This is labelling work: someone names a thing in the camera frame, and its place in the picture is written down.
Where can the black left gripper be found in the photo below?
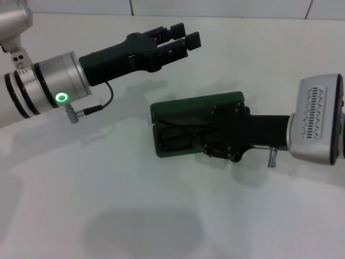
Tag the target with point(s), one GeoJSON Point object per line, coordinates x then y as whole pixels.
{"type": "Point", "coordinates": [116, 62]}

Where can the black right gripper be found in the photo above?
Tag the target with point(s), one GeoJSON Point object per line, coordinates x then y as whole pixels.
{"type": "Point", "coordinates": [242, 129]}

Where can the black glasses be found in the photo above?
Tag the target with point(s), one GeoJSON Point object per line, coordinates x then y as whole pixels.
{"type": "Point", "coordinates": [172, 140]}

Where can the green glasses case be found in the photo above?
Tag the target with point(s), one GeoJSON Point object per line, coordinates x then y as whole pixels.
{"type": "Point", "coordinates": [188, 103]}

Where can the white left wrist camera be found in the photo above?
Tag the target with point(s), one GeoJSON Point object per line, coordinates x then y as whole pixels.
{"type": "Point", "coordinates": [13, 19]}

